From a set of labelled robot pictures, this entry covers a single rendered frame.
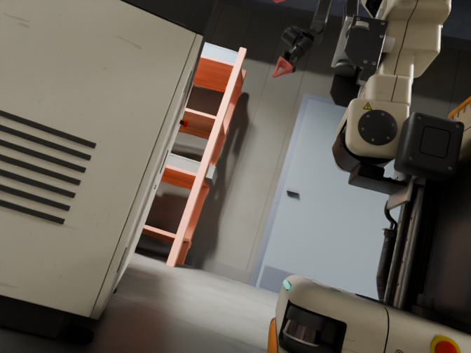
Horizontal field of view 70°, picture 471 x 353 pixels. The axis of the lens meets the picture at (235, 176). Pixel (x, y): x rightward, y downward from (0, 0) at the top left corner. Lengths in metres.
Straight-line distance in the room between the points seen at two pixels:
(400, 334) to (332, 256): 2.84
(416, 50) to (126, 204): 0.93
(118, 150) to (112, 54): 0.23
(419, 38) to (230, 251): 2.83
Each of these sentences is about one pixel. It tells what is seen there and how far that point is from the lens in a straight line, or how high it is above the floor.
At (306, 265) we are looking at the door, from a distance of 3.52.
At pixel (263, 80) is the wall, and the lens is 4.09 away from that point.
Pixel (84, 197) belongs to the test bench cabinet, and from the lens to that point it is 0.82.
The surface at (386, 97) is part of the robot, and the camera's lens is 1.05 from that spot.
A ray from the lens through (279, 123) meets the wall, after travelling 3.85.
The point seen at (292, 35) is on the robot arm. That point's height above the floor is 1.17.
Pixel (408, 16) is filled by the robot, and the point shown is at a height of 1.10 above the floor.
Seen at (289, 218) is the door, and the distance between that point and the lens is 3.53.
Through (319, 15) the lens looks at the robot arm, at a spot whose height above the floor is 1.28.
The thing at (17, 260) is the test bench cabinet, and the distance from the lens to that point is 0.86.
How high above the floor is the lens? 0.30
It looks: 12 degrees up
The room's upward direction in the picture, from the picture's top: 18 degrees clockwise
